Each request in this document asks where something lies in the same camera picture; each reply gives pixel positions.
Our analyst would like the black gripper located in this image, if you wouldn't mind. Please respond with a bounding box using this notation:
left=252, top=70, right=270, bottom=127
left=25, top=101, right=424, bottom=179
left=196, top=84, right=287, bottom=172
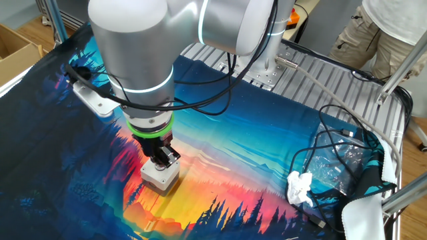
left=131, top=129, right=181, bottom=169

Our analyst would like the white red push button box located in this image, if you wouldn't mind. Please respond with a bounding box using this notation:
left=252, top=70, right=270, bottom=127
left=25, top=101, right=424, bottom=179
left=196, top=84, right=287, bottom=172
left=139, top=159, right=181, bottom=197

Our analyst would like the colourful landscape print cloth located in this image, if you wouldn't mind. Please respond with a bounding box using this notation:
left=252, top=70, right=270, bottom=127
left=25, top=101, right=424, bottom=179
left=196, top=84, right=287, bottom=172
left=0, top=22, right=400, bottom=240

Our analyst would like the crumpled white tissue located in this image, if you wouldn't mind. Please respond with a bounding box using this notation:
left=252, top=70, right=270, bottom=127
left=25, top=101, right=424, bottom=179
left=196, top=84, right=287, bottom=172
left=286, top=170, right=314, bottom=207

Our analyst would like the brown cardboard box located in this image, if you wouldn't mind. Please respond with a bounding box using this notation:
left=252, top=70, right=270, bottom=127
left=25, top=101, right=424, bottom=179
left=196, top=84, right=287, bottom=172
left=0, top=23, right=45, bottom=88

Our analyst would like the clear plastic bag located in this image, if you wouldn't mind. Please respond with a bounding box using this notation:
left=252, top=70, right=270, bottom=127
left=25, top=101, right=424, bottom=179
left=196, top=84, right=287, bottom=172
left=305, top=123, right=380, bottom=197

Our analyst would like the orange emergency stop box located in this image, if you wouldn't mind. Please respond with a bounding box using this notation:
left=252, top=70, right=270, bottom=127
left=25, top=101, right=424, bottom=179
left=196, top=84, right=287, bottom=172
left=286, top=7, right=301, bottom=31

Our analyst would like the beige side table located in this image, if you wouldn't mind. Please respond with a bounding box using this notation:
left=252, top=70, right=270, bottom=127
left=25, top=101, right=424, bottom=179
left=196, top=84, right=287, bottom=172
left=282, top=0, right=323, bottom=43

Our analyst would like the person in khaki trousers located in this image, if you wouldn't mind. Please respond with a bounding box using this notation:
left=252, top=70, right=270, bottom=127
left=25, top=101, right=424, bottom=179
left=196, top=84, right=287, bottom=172
left=328, top=0, right=427, bottom=83

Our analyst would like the white office chair base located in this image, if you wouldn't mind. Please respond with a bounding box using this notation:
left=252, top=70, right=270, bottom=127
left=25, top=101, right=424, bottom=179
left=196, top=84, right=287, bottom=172
left=408, top=118, right=427, bottom=153

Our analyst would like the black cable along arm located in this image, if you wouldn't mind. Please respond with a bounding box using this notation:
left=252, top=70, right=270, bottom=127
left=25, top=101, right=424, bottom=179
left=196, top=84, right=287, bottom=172
left=65, top=0, right=280, bottom=117

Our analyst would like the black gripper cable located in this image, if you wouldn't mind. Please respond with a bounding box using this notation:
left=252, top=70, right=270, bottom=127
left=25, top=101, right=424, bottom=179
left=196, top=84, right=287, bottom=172
left=173, top=53, right=235, bottom=117

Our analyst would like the silver camera mounting bracket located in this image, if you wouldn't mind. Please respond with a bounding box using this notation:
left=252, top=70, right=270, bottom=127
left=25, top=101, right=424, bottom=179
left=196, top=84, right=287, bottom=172
left=71, top=79, right=121, bottom=118

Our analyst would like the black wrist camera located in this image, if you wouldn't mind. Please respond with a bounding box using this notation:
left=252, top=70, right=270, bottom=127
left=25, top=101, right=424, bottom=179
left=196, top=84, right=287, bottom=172
left=65, top=64, right=93, bottom=83

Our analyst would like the grey braided cable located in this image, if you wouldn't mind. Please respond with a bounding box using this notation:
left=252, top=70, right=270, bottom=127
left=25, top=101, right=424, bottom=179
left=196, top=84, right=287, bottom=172
left=275, top=55, right=403, bottom=179

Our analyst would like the black usb cable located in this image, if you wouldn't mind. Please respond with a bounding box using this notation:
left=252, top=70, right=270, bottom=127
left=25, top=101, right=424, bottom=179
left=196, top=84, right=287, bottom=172
left=285, top=133, right=378, bottom=234

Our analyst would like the aluminium frame post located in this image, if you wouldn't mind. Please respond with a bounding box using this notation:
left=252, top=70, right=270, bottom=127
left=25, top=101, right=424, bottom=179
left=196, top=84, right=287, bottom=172
left=376, top=39, right=427, bottom=106
left=43, top=0, right=69, bottom=46
left=382, top=171, right=427, bottom=216

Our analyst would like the black cable with connector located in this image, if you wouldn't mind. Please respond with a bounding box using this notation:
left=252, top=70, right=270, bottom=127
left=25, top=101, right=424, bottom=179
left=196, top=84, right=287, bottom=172
left=318, top=104, right=381, bottom=181

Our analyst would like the black cable bundle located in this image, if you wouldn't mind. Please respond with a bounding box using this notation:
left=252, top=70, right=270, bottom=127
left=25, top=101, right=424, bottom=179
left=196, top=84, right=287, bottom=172
left=350, top=68, right=414, bottom=134

